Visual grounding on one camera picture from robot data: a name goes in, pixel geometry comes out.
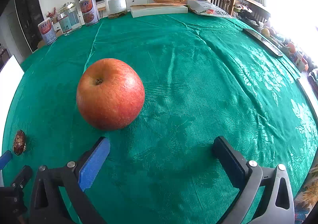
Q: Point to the tray of toys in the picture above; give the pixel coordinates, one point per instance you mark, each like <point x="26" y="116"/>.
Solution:
<point x="301" y="60"/>

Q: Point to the right red-labelled tin can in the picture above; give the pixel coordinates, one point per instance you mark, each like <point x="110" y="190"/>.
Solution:
<point x="89" y="12"/>

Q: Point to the black-lidded clear canister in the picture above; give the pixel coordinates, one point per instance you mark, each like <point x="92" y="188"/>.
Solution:
<point x="115" y="8"/>

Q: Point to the wooden crib rail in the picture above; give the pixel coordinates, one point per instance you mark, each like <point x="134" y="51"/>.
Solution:
<point x="259" y="11"/>

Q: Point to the green satin tablecloth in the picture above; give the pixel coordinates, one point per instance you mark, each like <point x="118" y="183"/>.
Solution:
<point x="203" y="77"/>

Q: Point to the tall black cabinet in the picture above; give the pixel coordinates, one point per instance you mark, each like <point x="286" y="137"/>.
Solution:
<point x="30" y="15"/>

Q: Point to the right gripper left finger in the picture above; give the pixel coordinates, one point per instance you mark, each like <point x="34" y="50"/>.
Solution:
<point x="47" y="205"/>

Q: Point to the white plastic snack bag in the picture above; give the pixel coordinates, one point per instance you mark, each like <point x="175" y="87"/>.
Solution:
<point x="205" y="8"/>

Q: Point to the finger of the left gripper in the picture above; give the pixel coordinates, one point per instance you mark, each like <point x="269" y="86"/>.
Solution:
<point x="5" y="158"/>
<point x="22" y="178"/>

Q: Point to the dark wrinkled fruit near apple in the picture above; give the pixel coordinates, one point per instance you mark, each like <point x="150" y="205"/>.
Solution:
<point x="19" y="144"/>

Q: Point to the red flower vase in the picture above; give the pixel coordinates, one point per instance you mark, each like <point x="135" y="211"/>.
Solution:
<point x="52" y="15"/>

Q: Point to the large red apple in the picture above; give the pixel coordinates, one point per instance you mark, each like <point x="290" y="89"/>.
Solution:
<point x="110" y="94"/>

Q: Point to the white cardboard box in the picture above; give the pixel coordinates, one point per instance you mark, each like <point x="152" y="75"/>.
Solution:
<point x="11" y="76"/>

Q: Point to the white flat box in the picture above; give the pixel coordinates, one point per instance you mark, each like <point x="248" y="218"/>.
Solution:
<point x="157" y="9"/>

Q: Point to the floral cushion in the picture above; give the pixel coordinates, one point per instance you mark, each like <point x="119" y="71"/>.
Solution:
<point x="306" y="199"/>

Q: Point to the glass jar teal label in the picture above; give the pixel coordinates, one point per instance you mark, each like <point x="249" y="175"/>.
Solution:
<point x="68" y="18"/>

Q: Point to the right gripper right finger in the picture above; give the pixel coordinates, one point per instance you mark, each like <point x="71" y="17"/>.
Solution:
<point x="276" y="204"/>

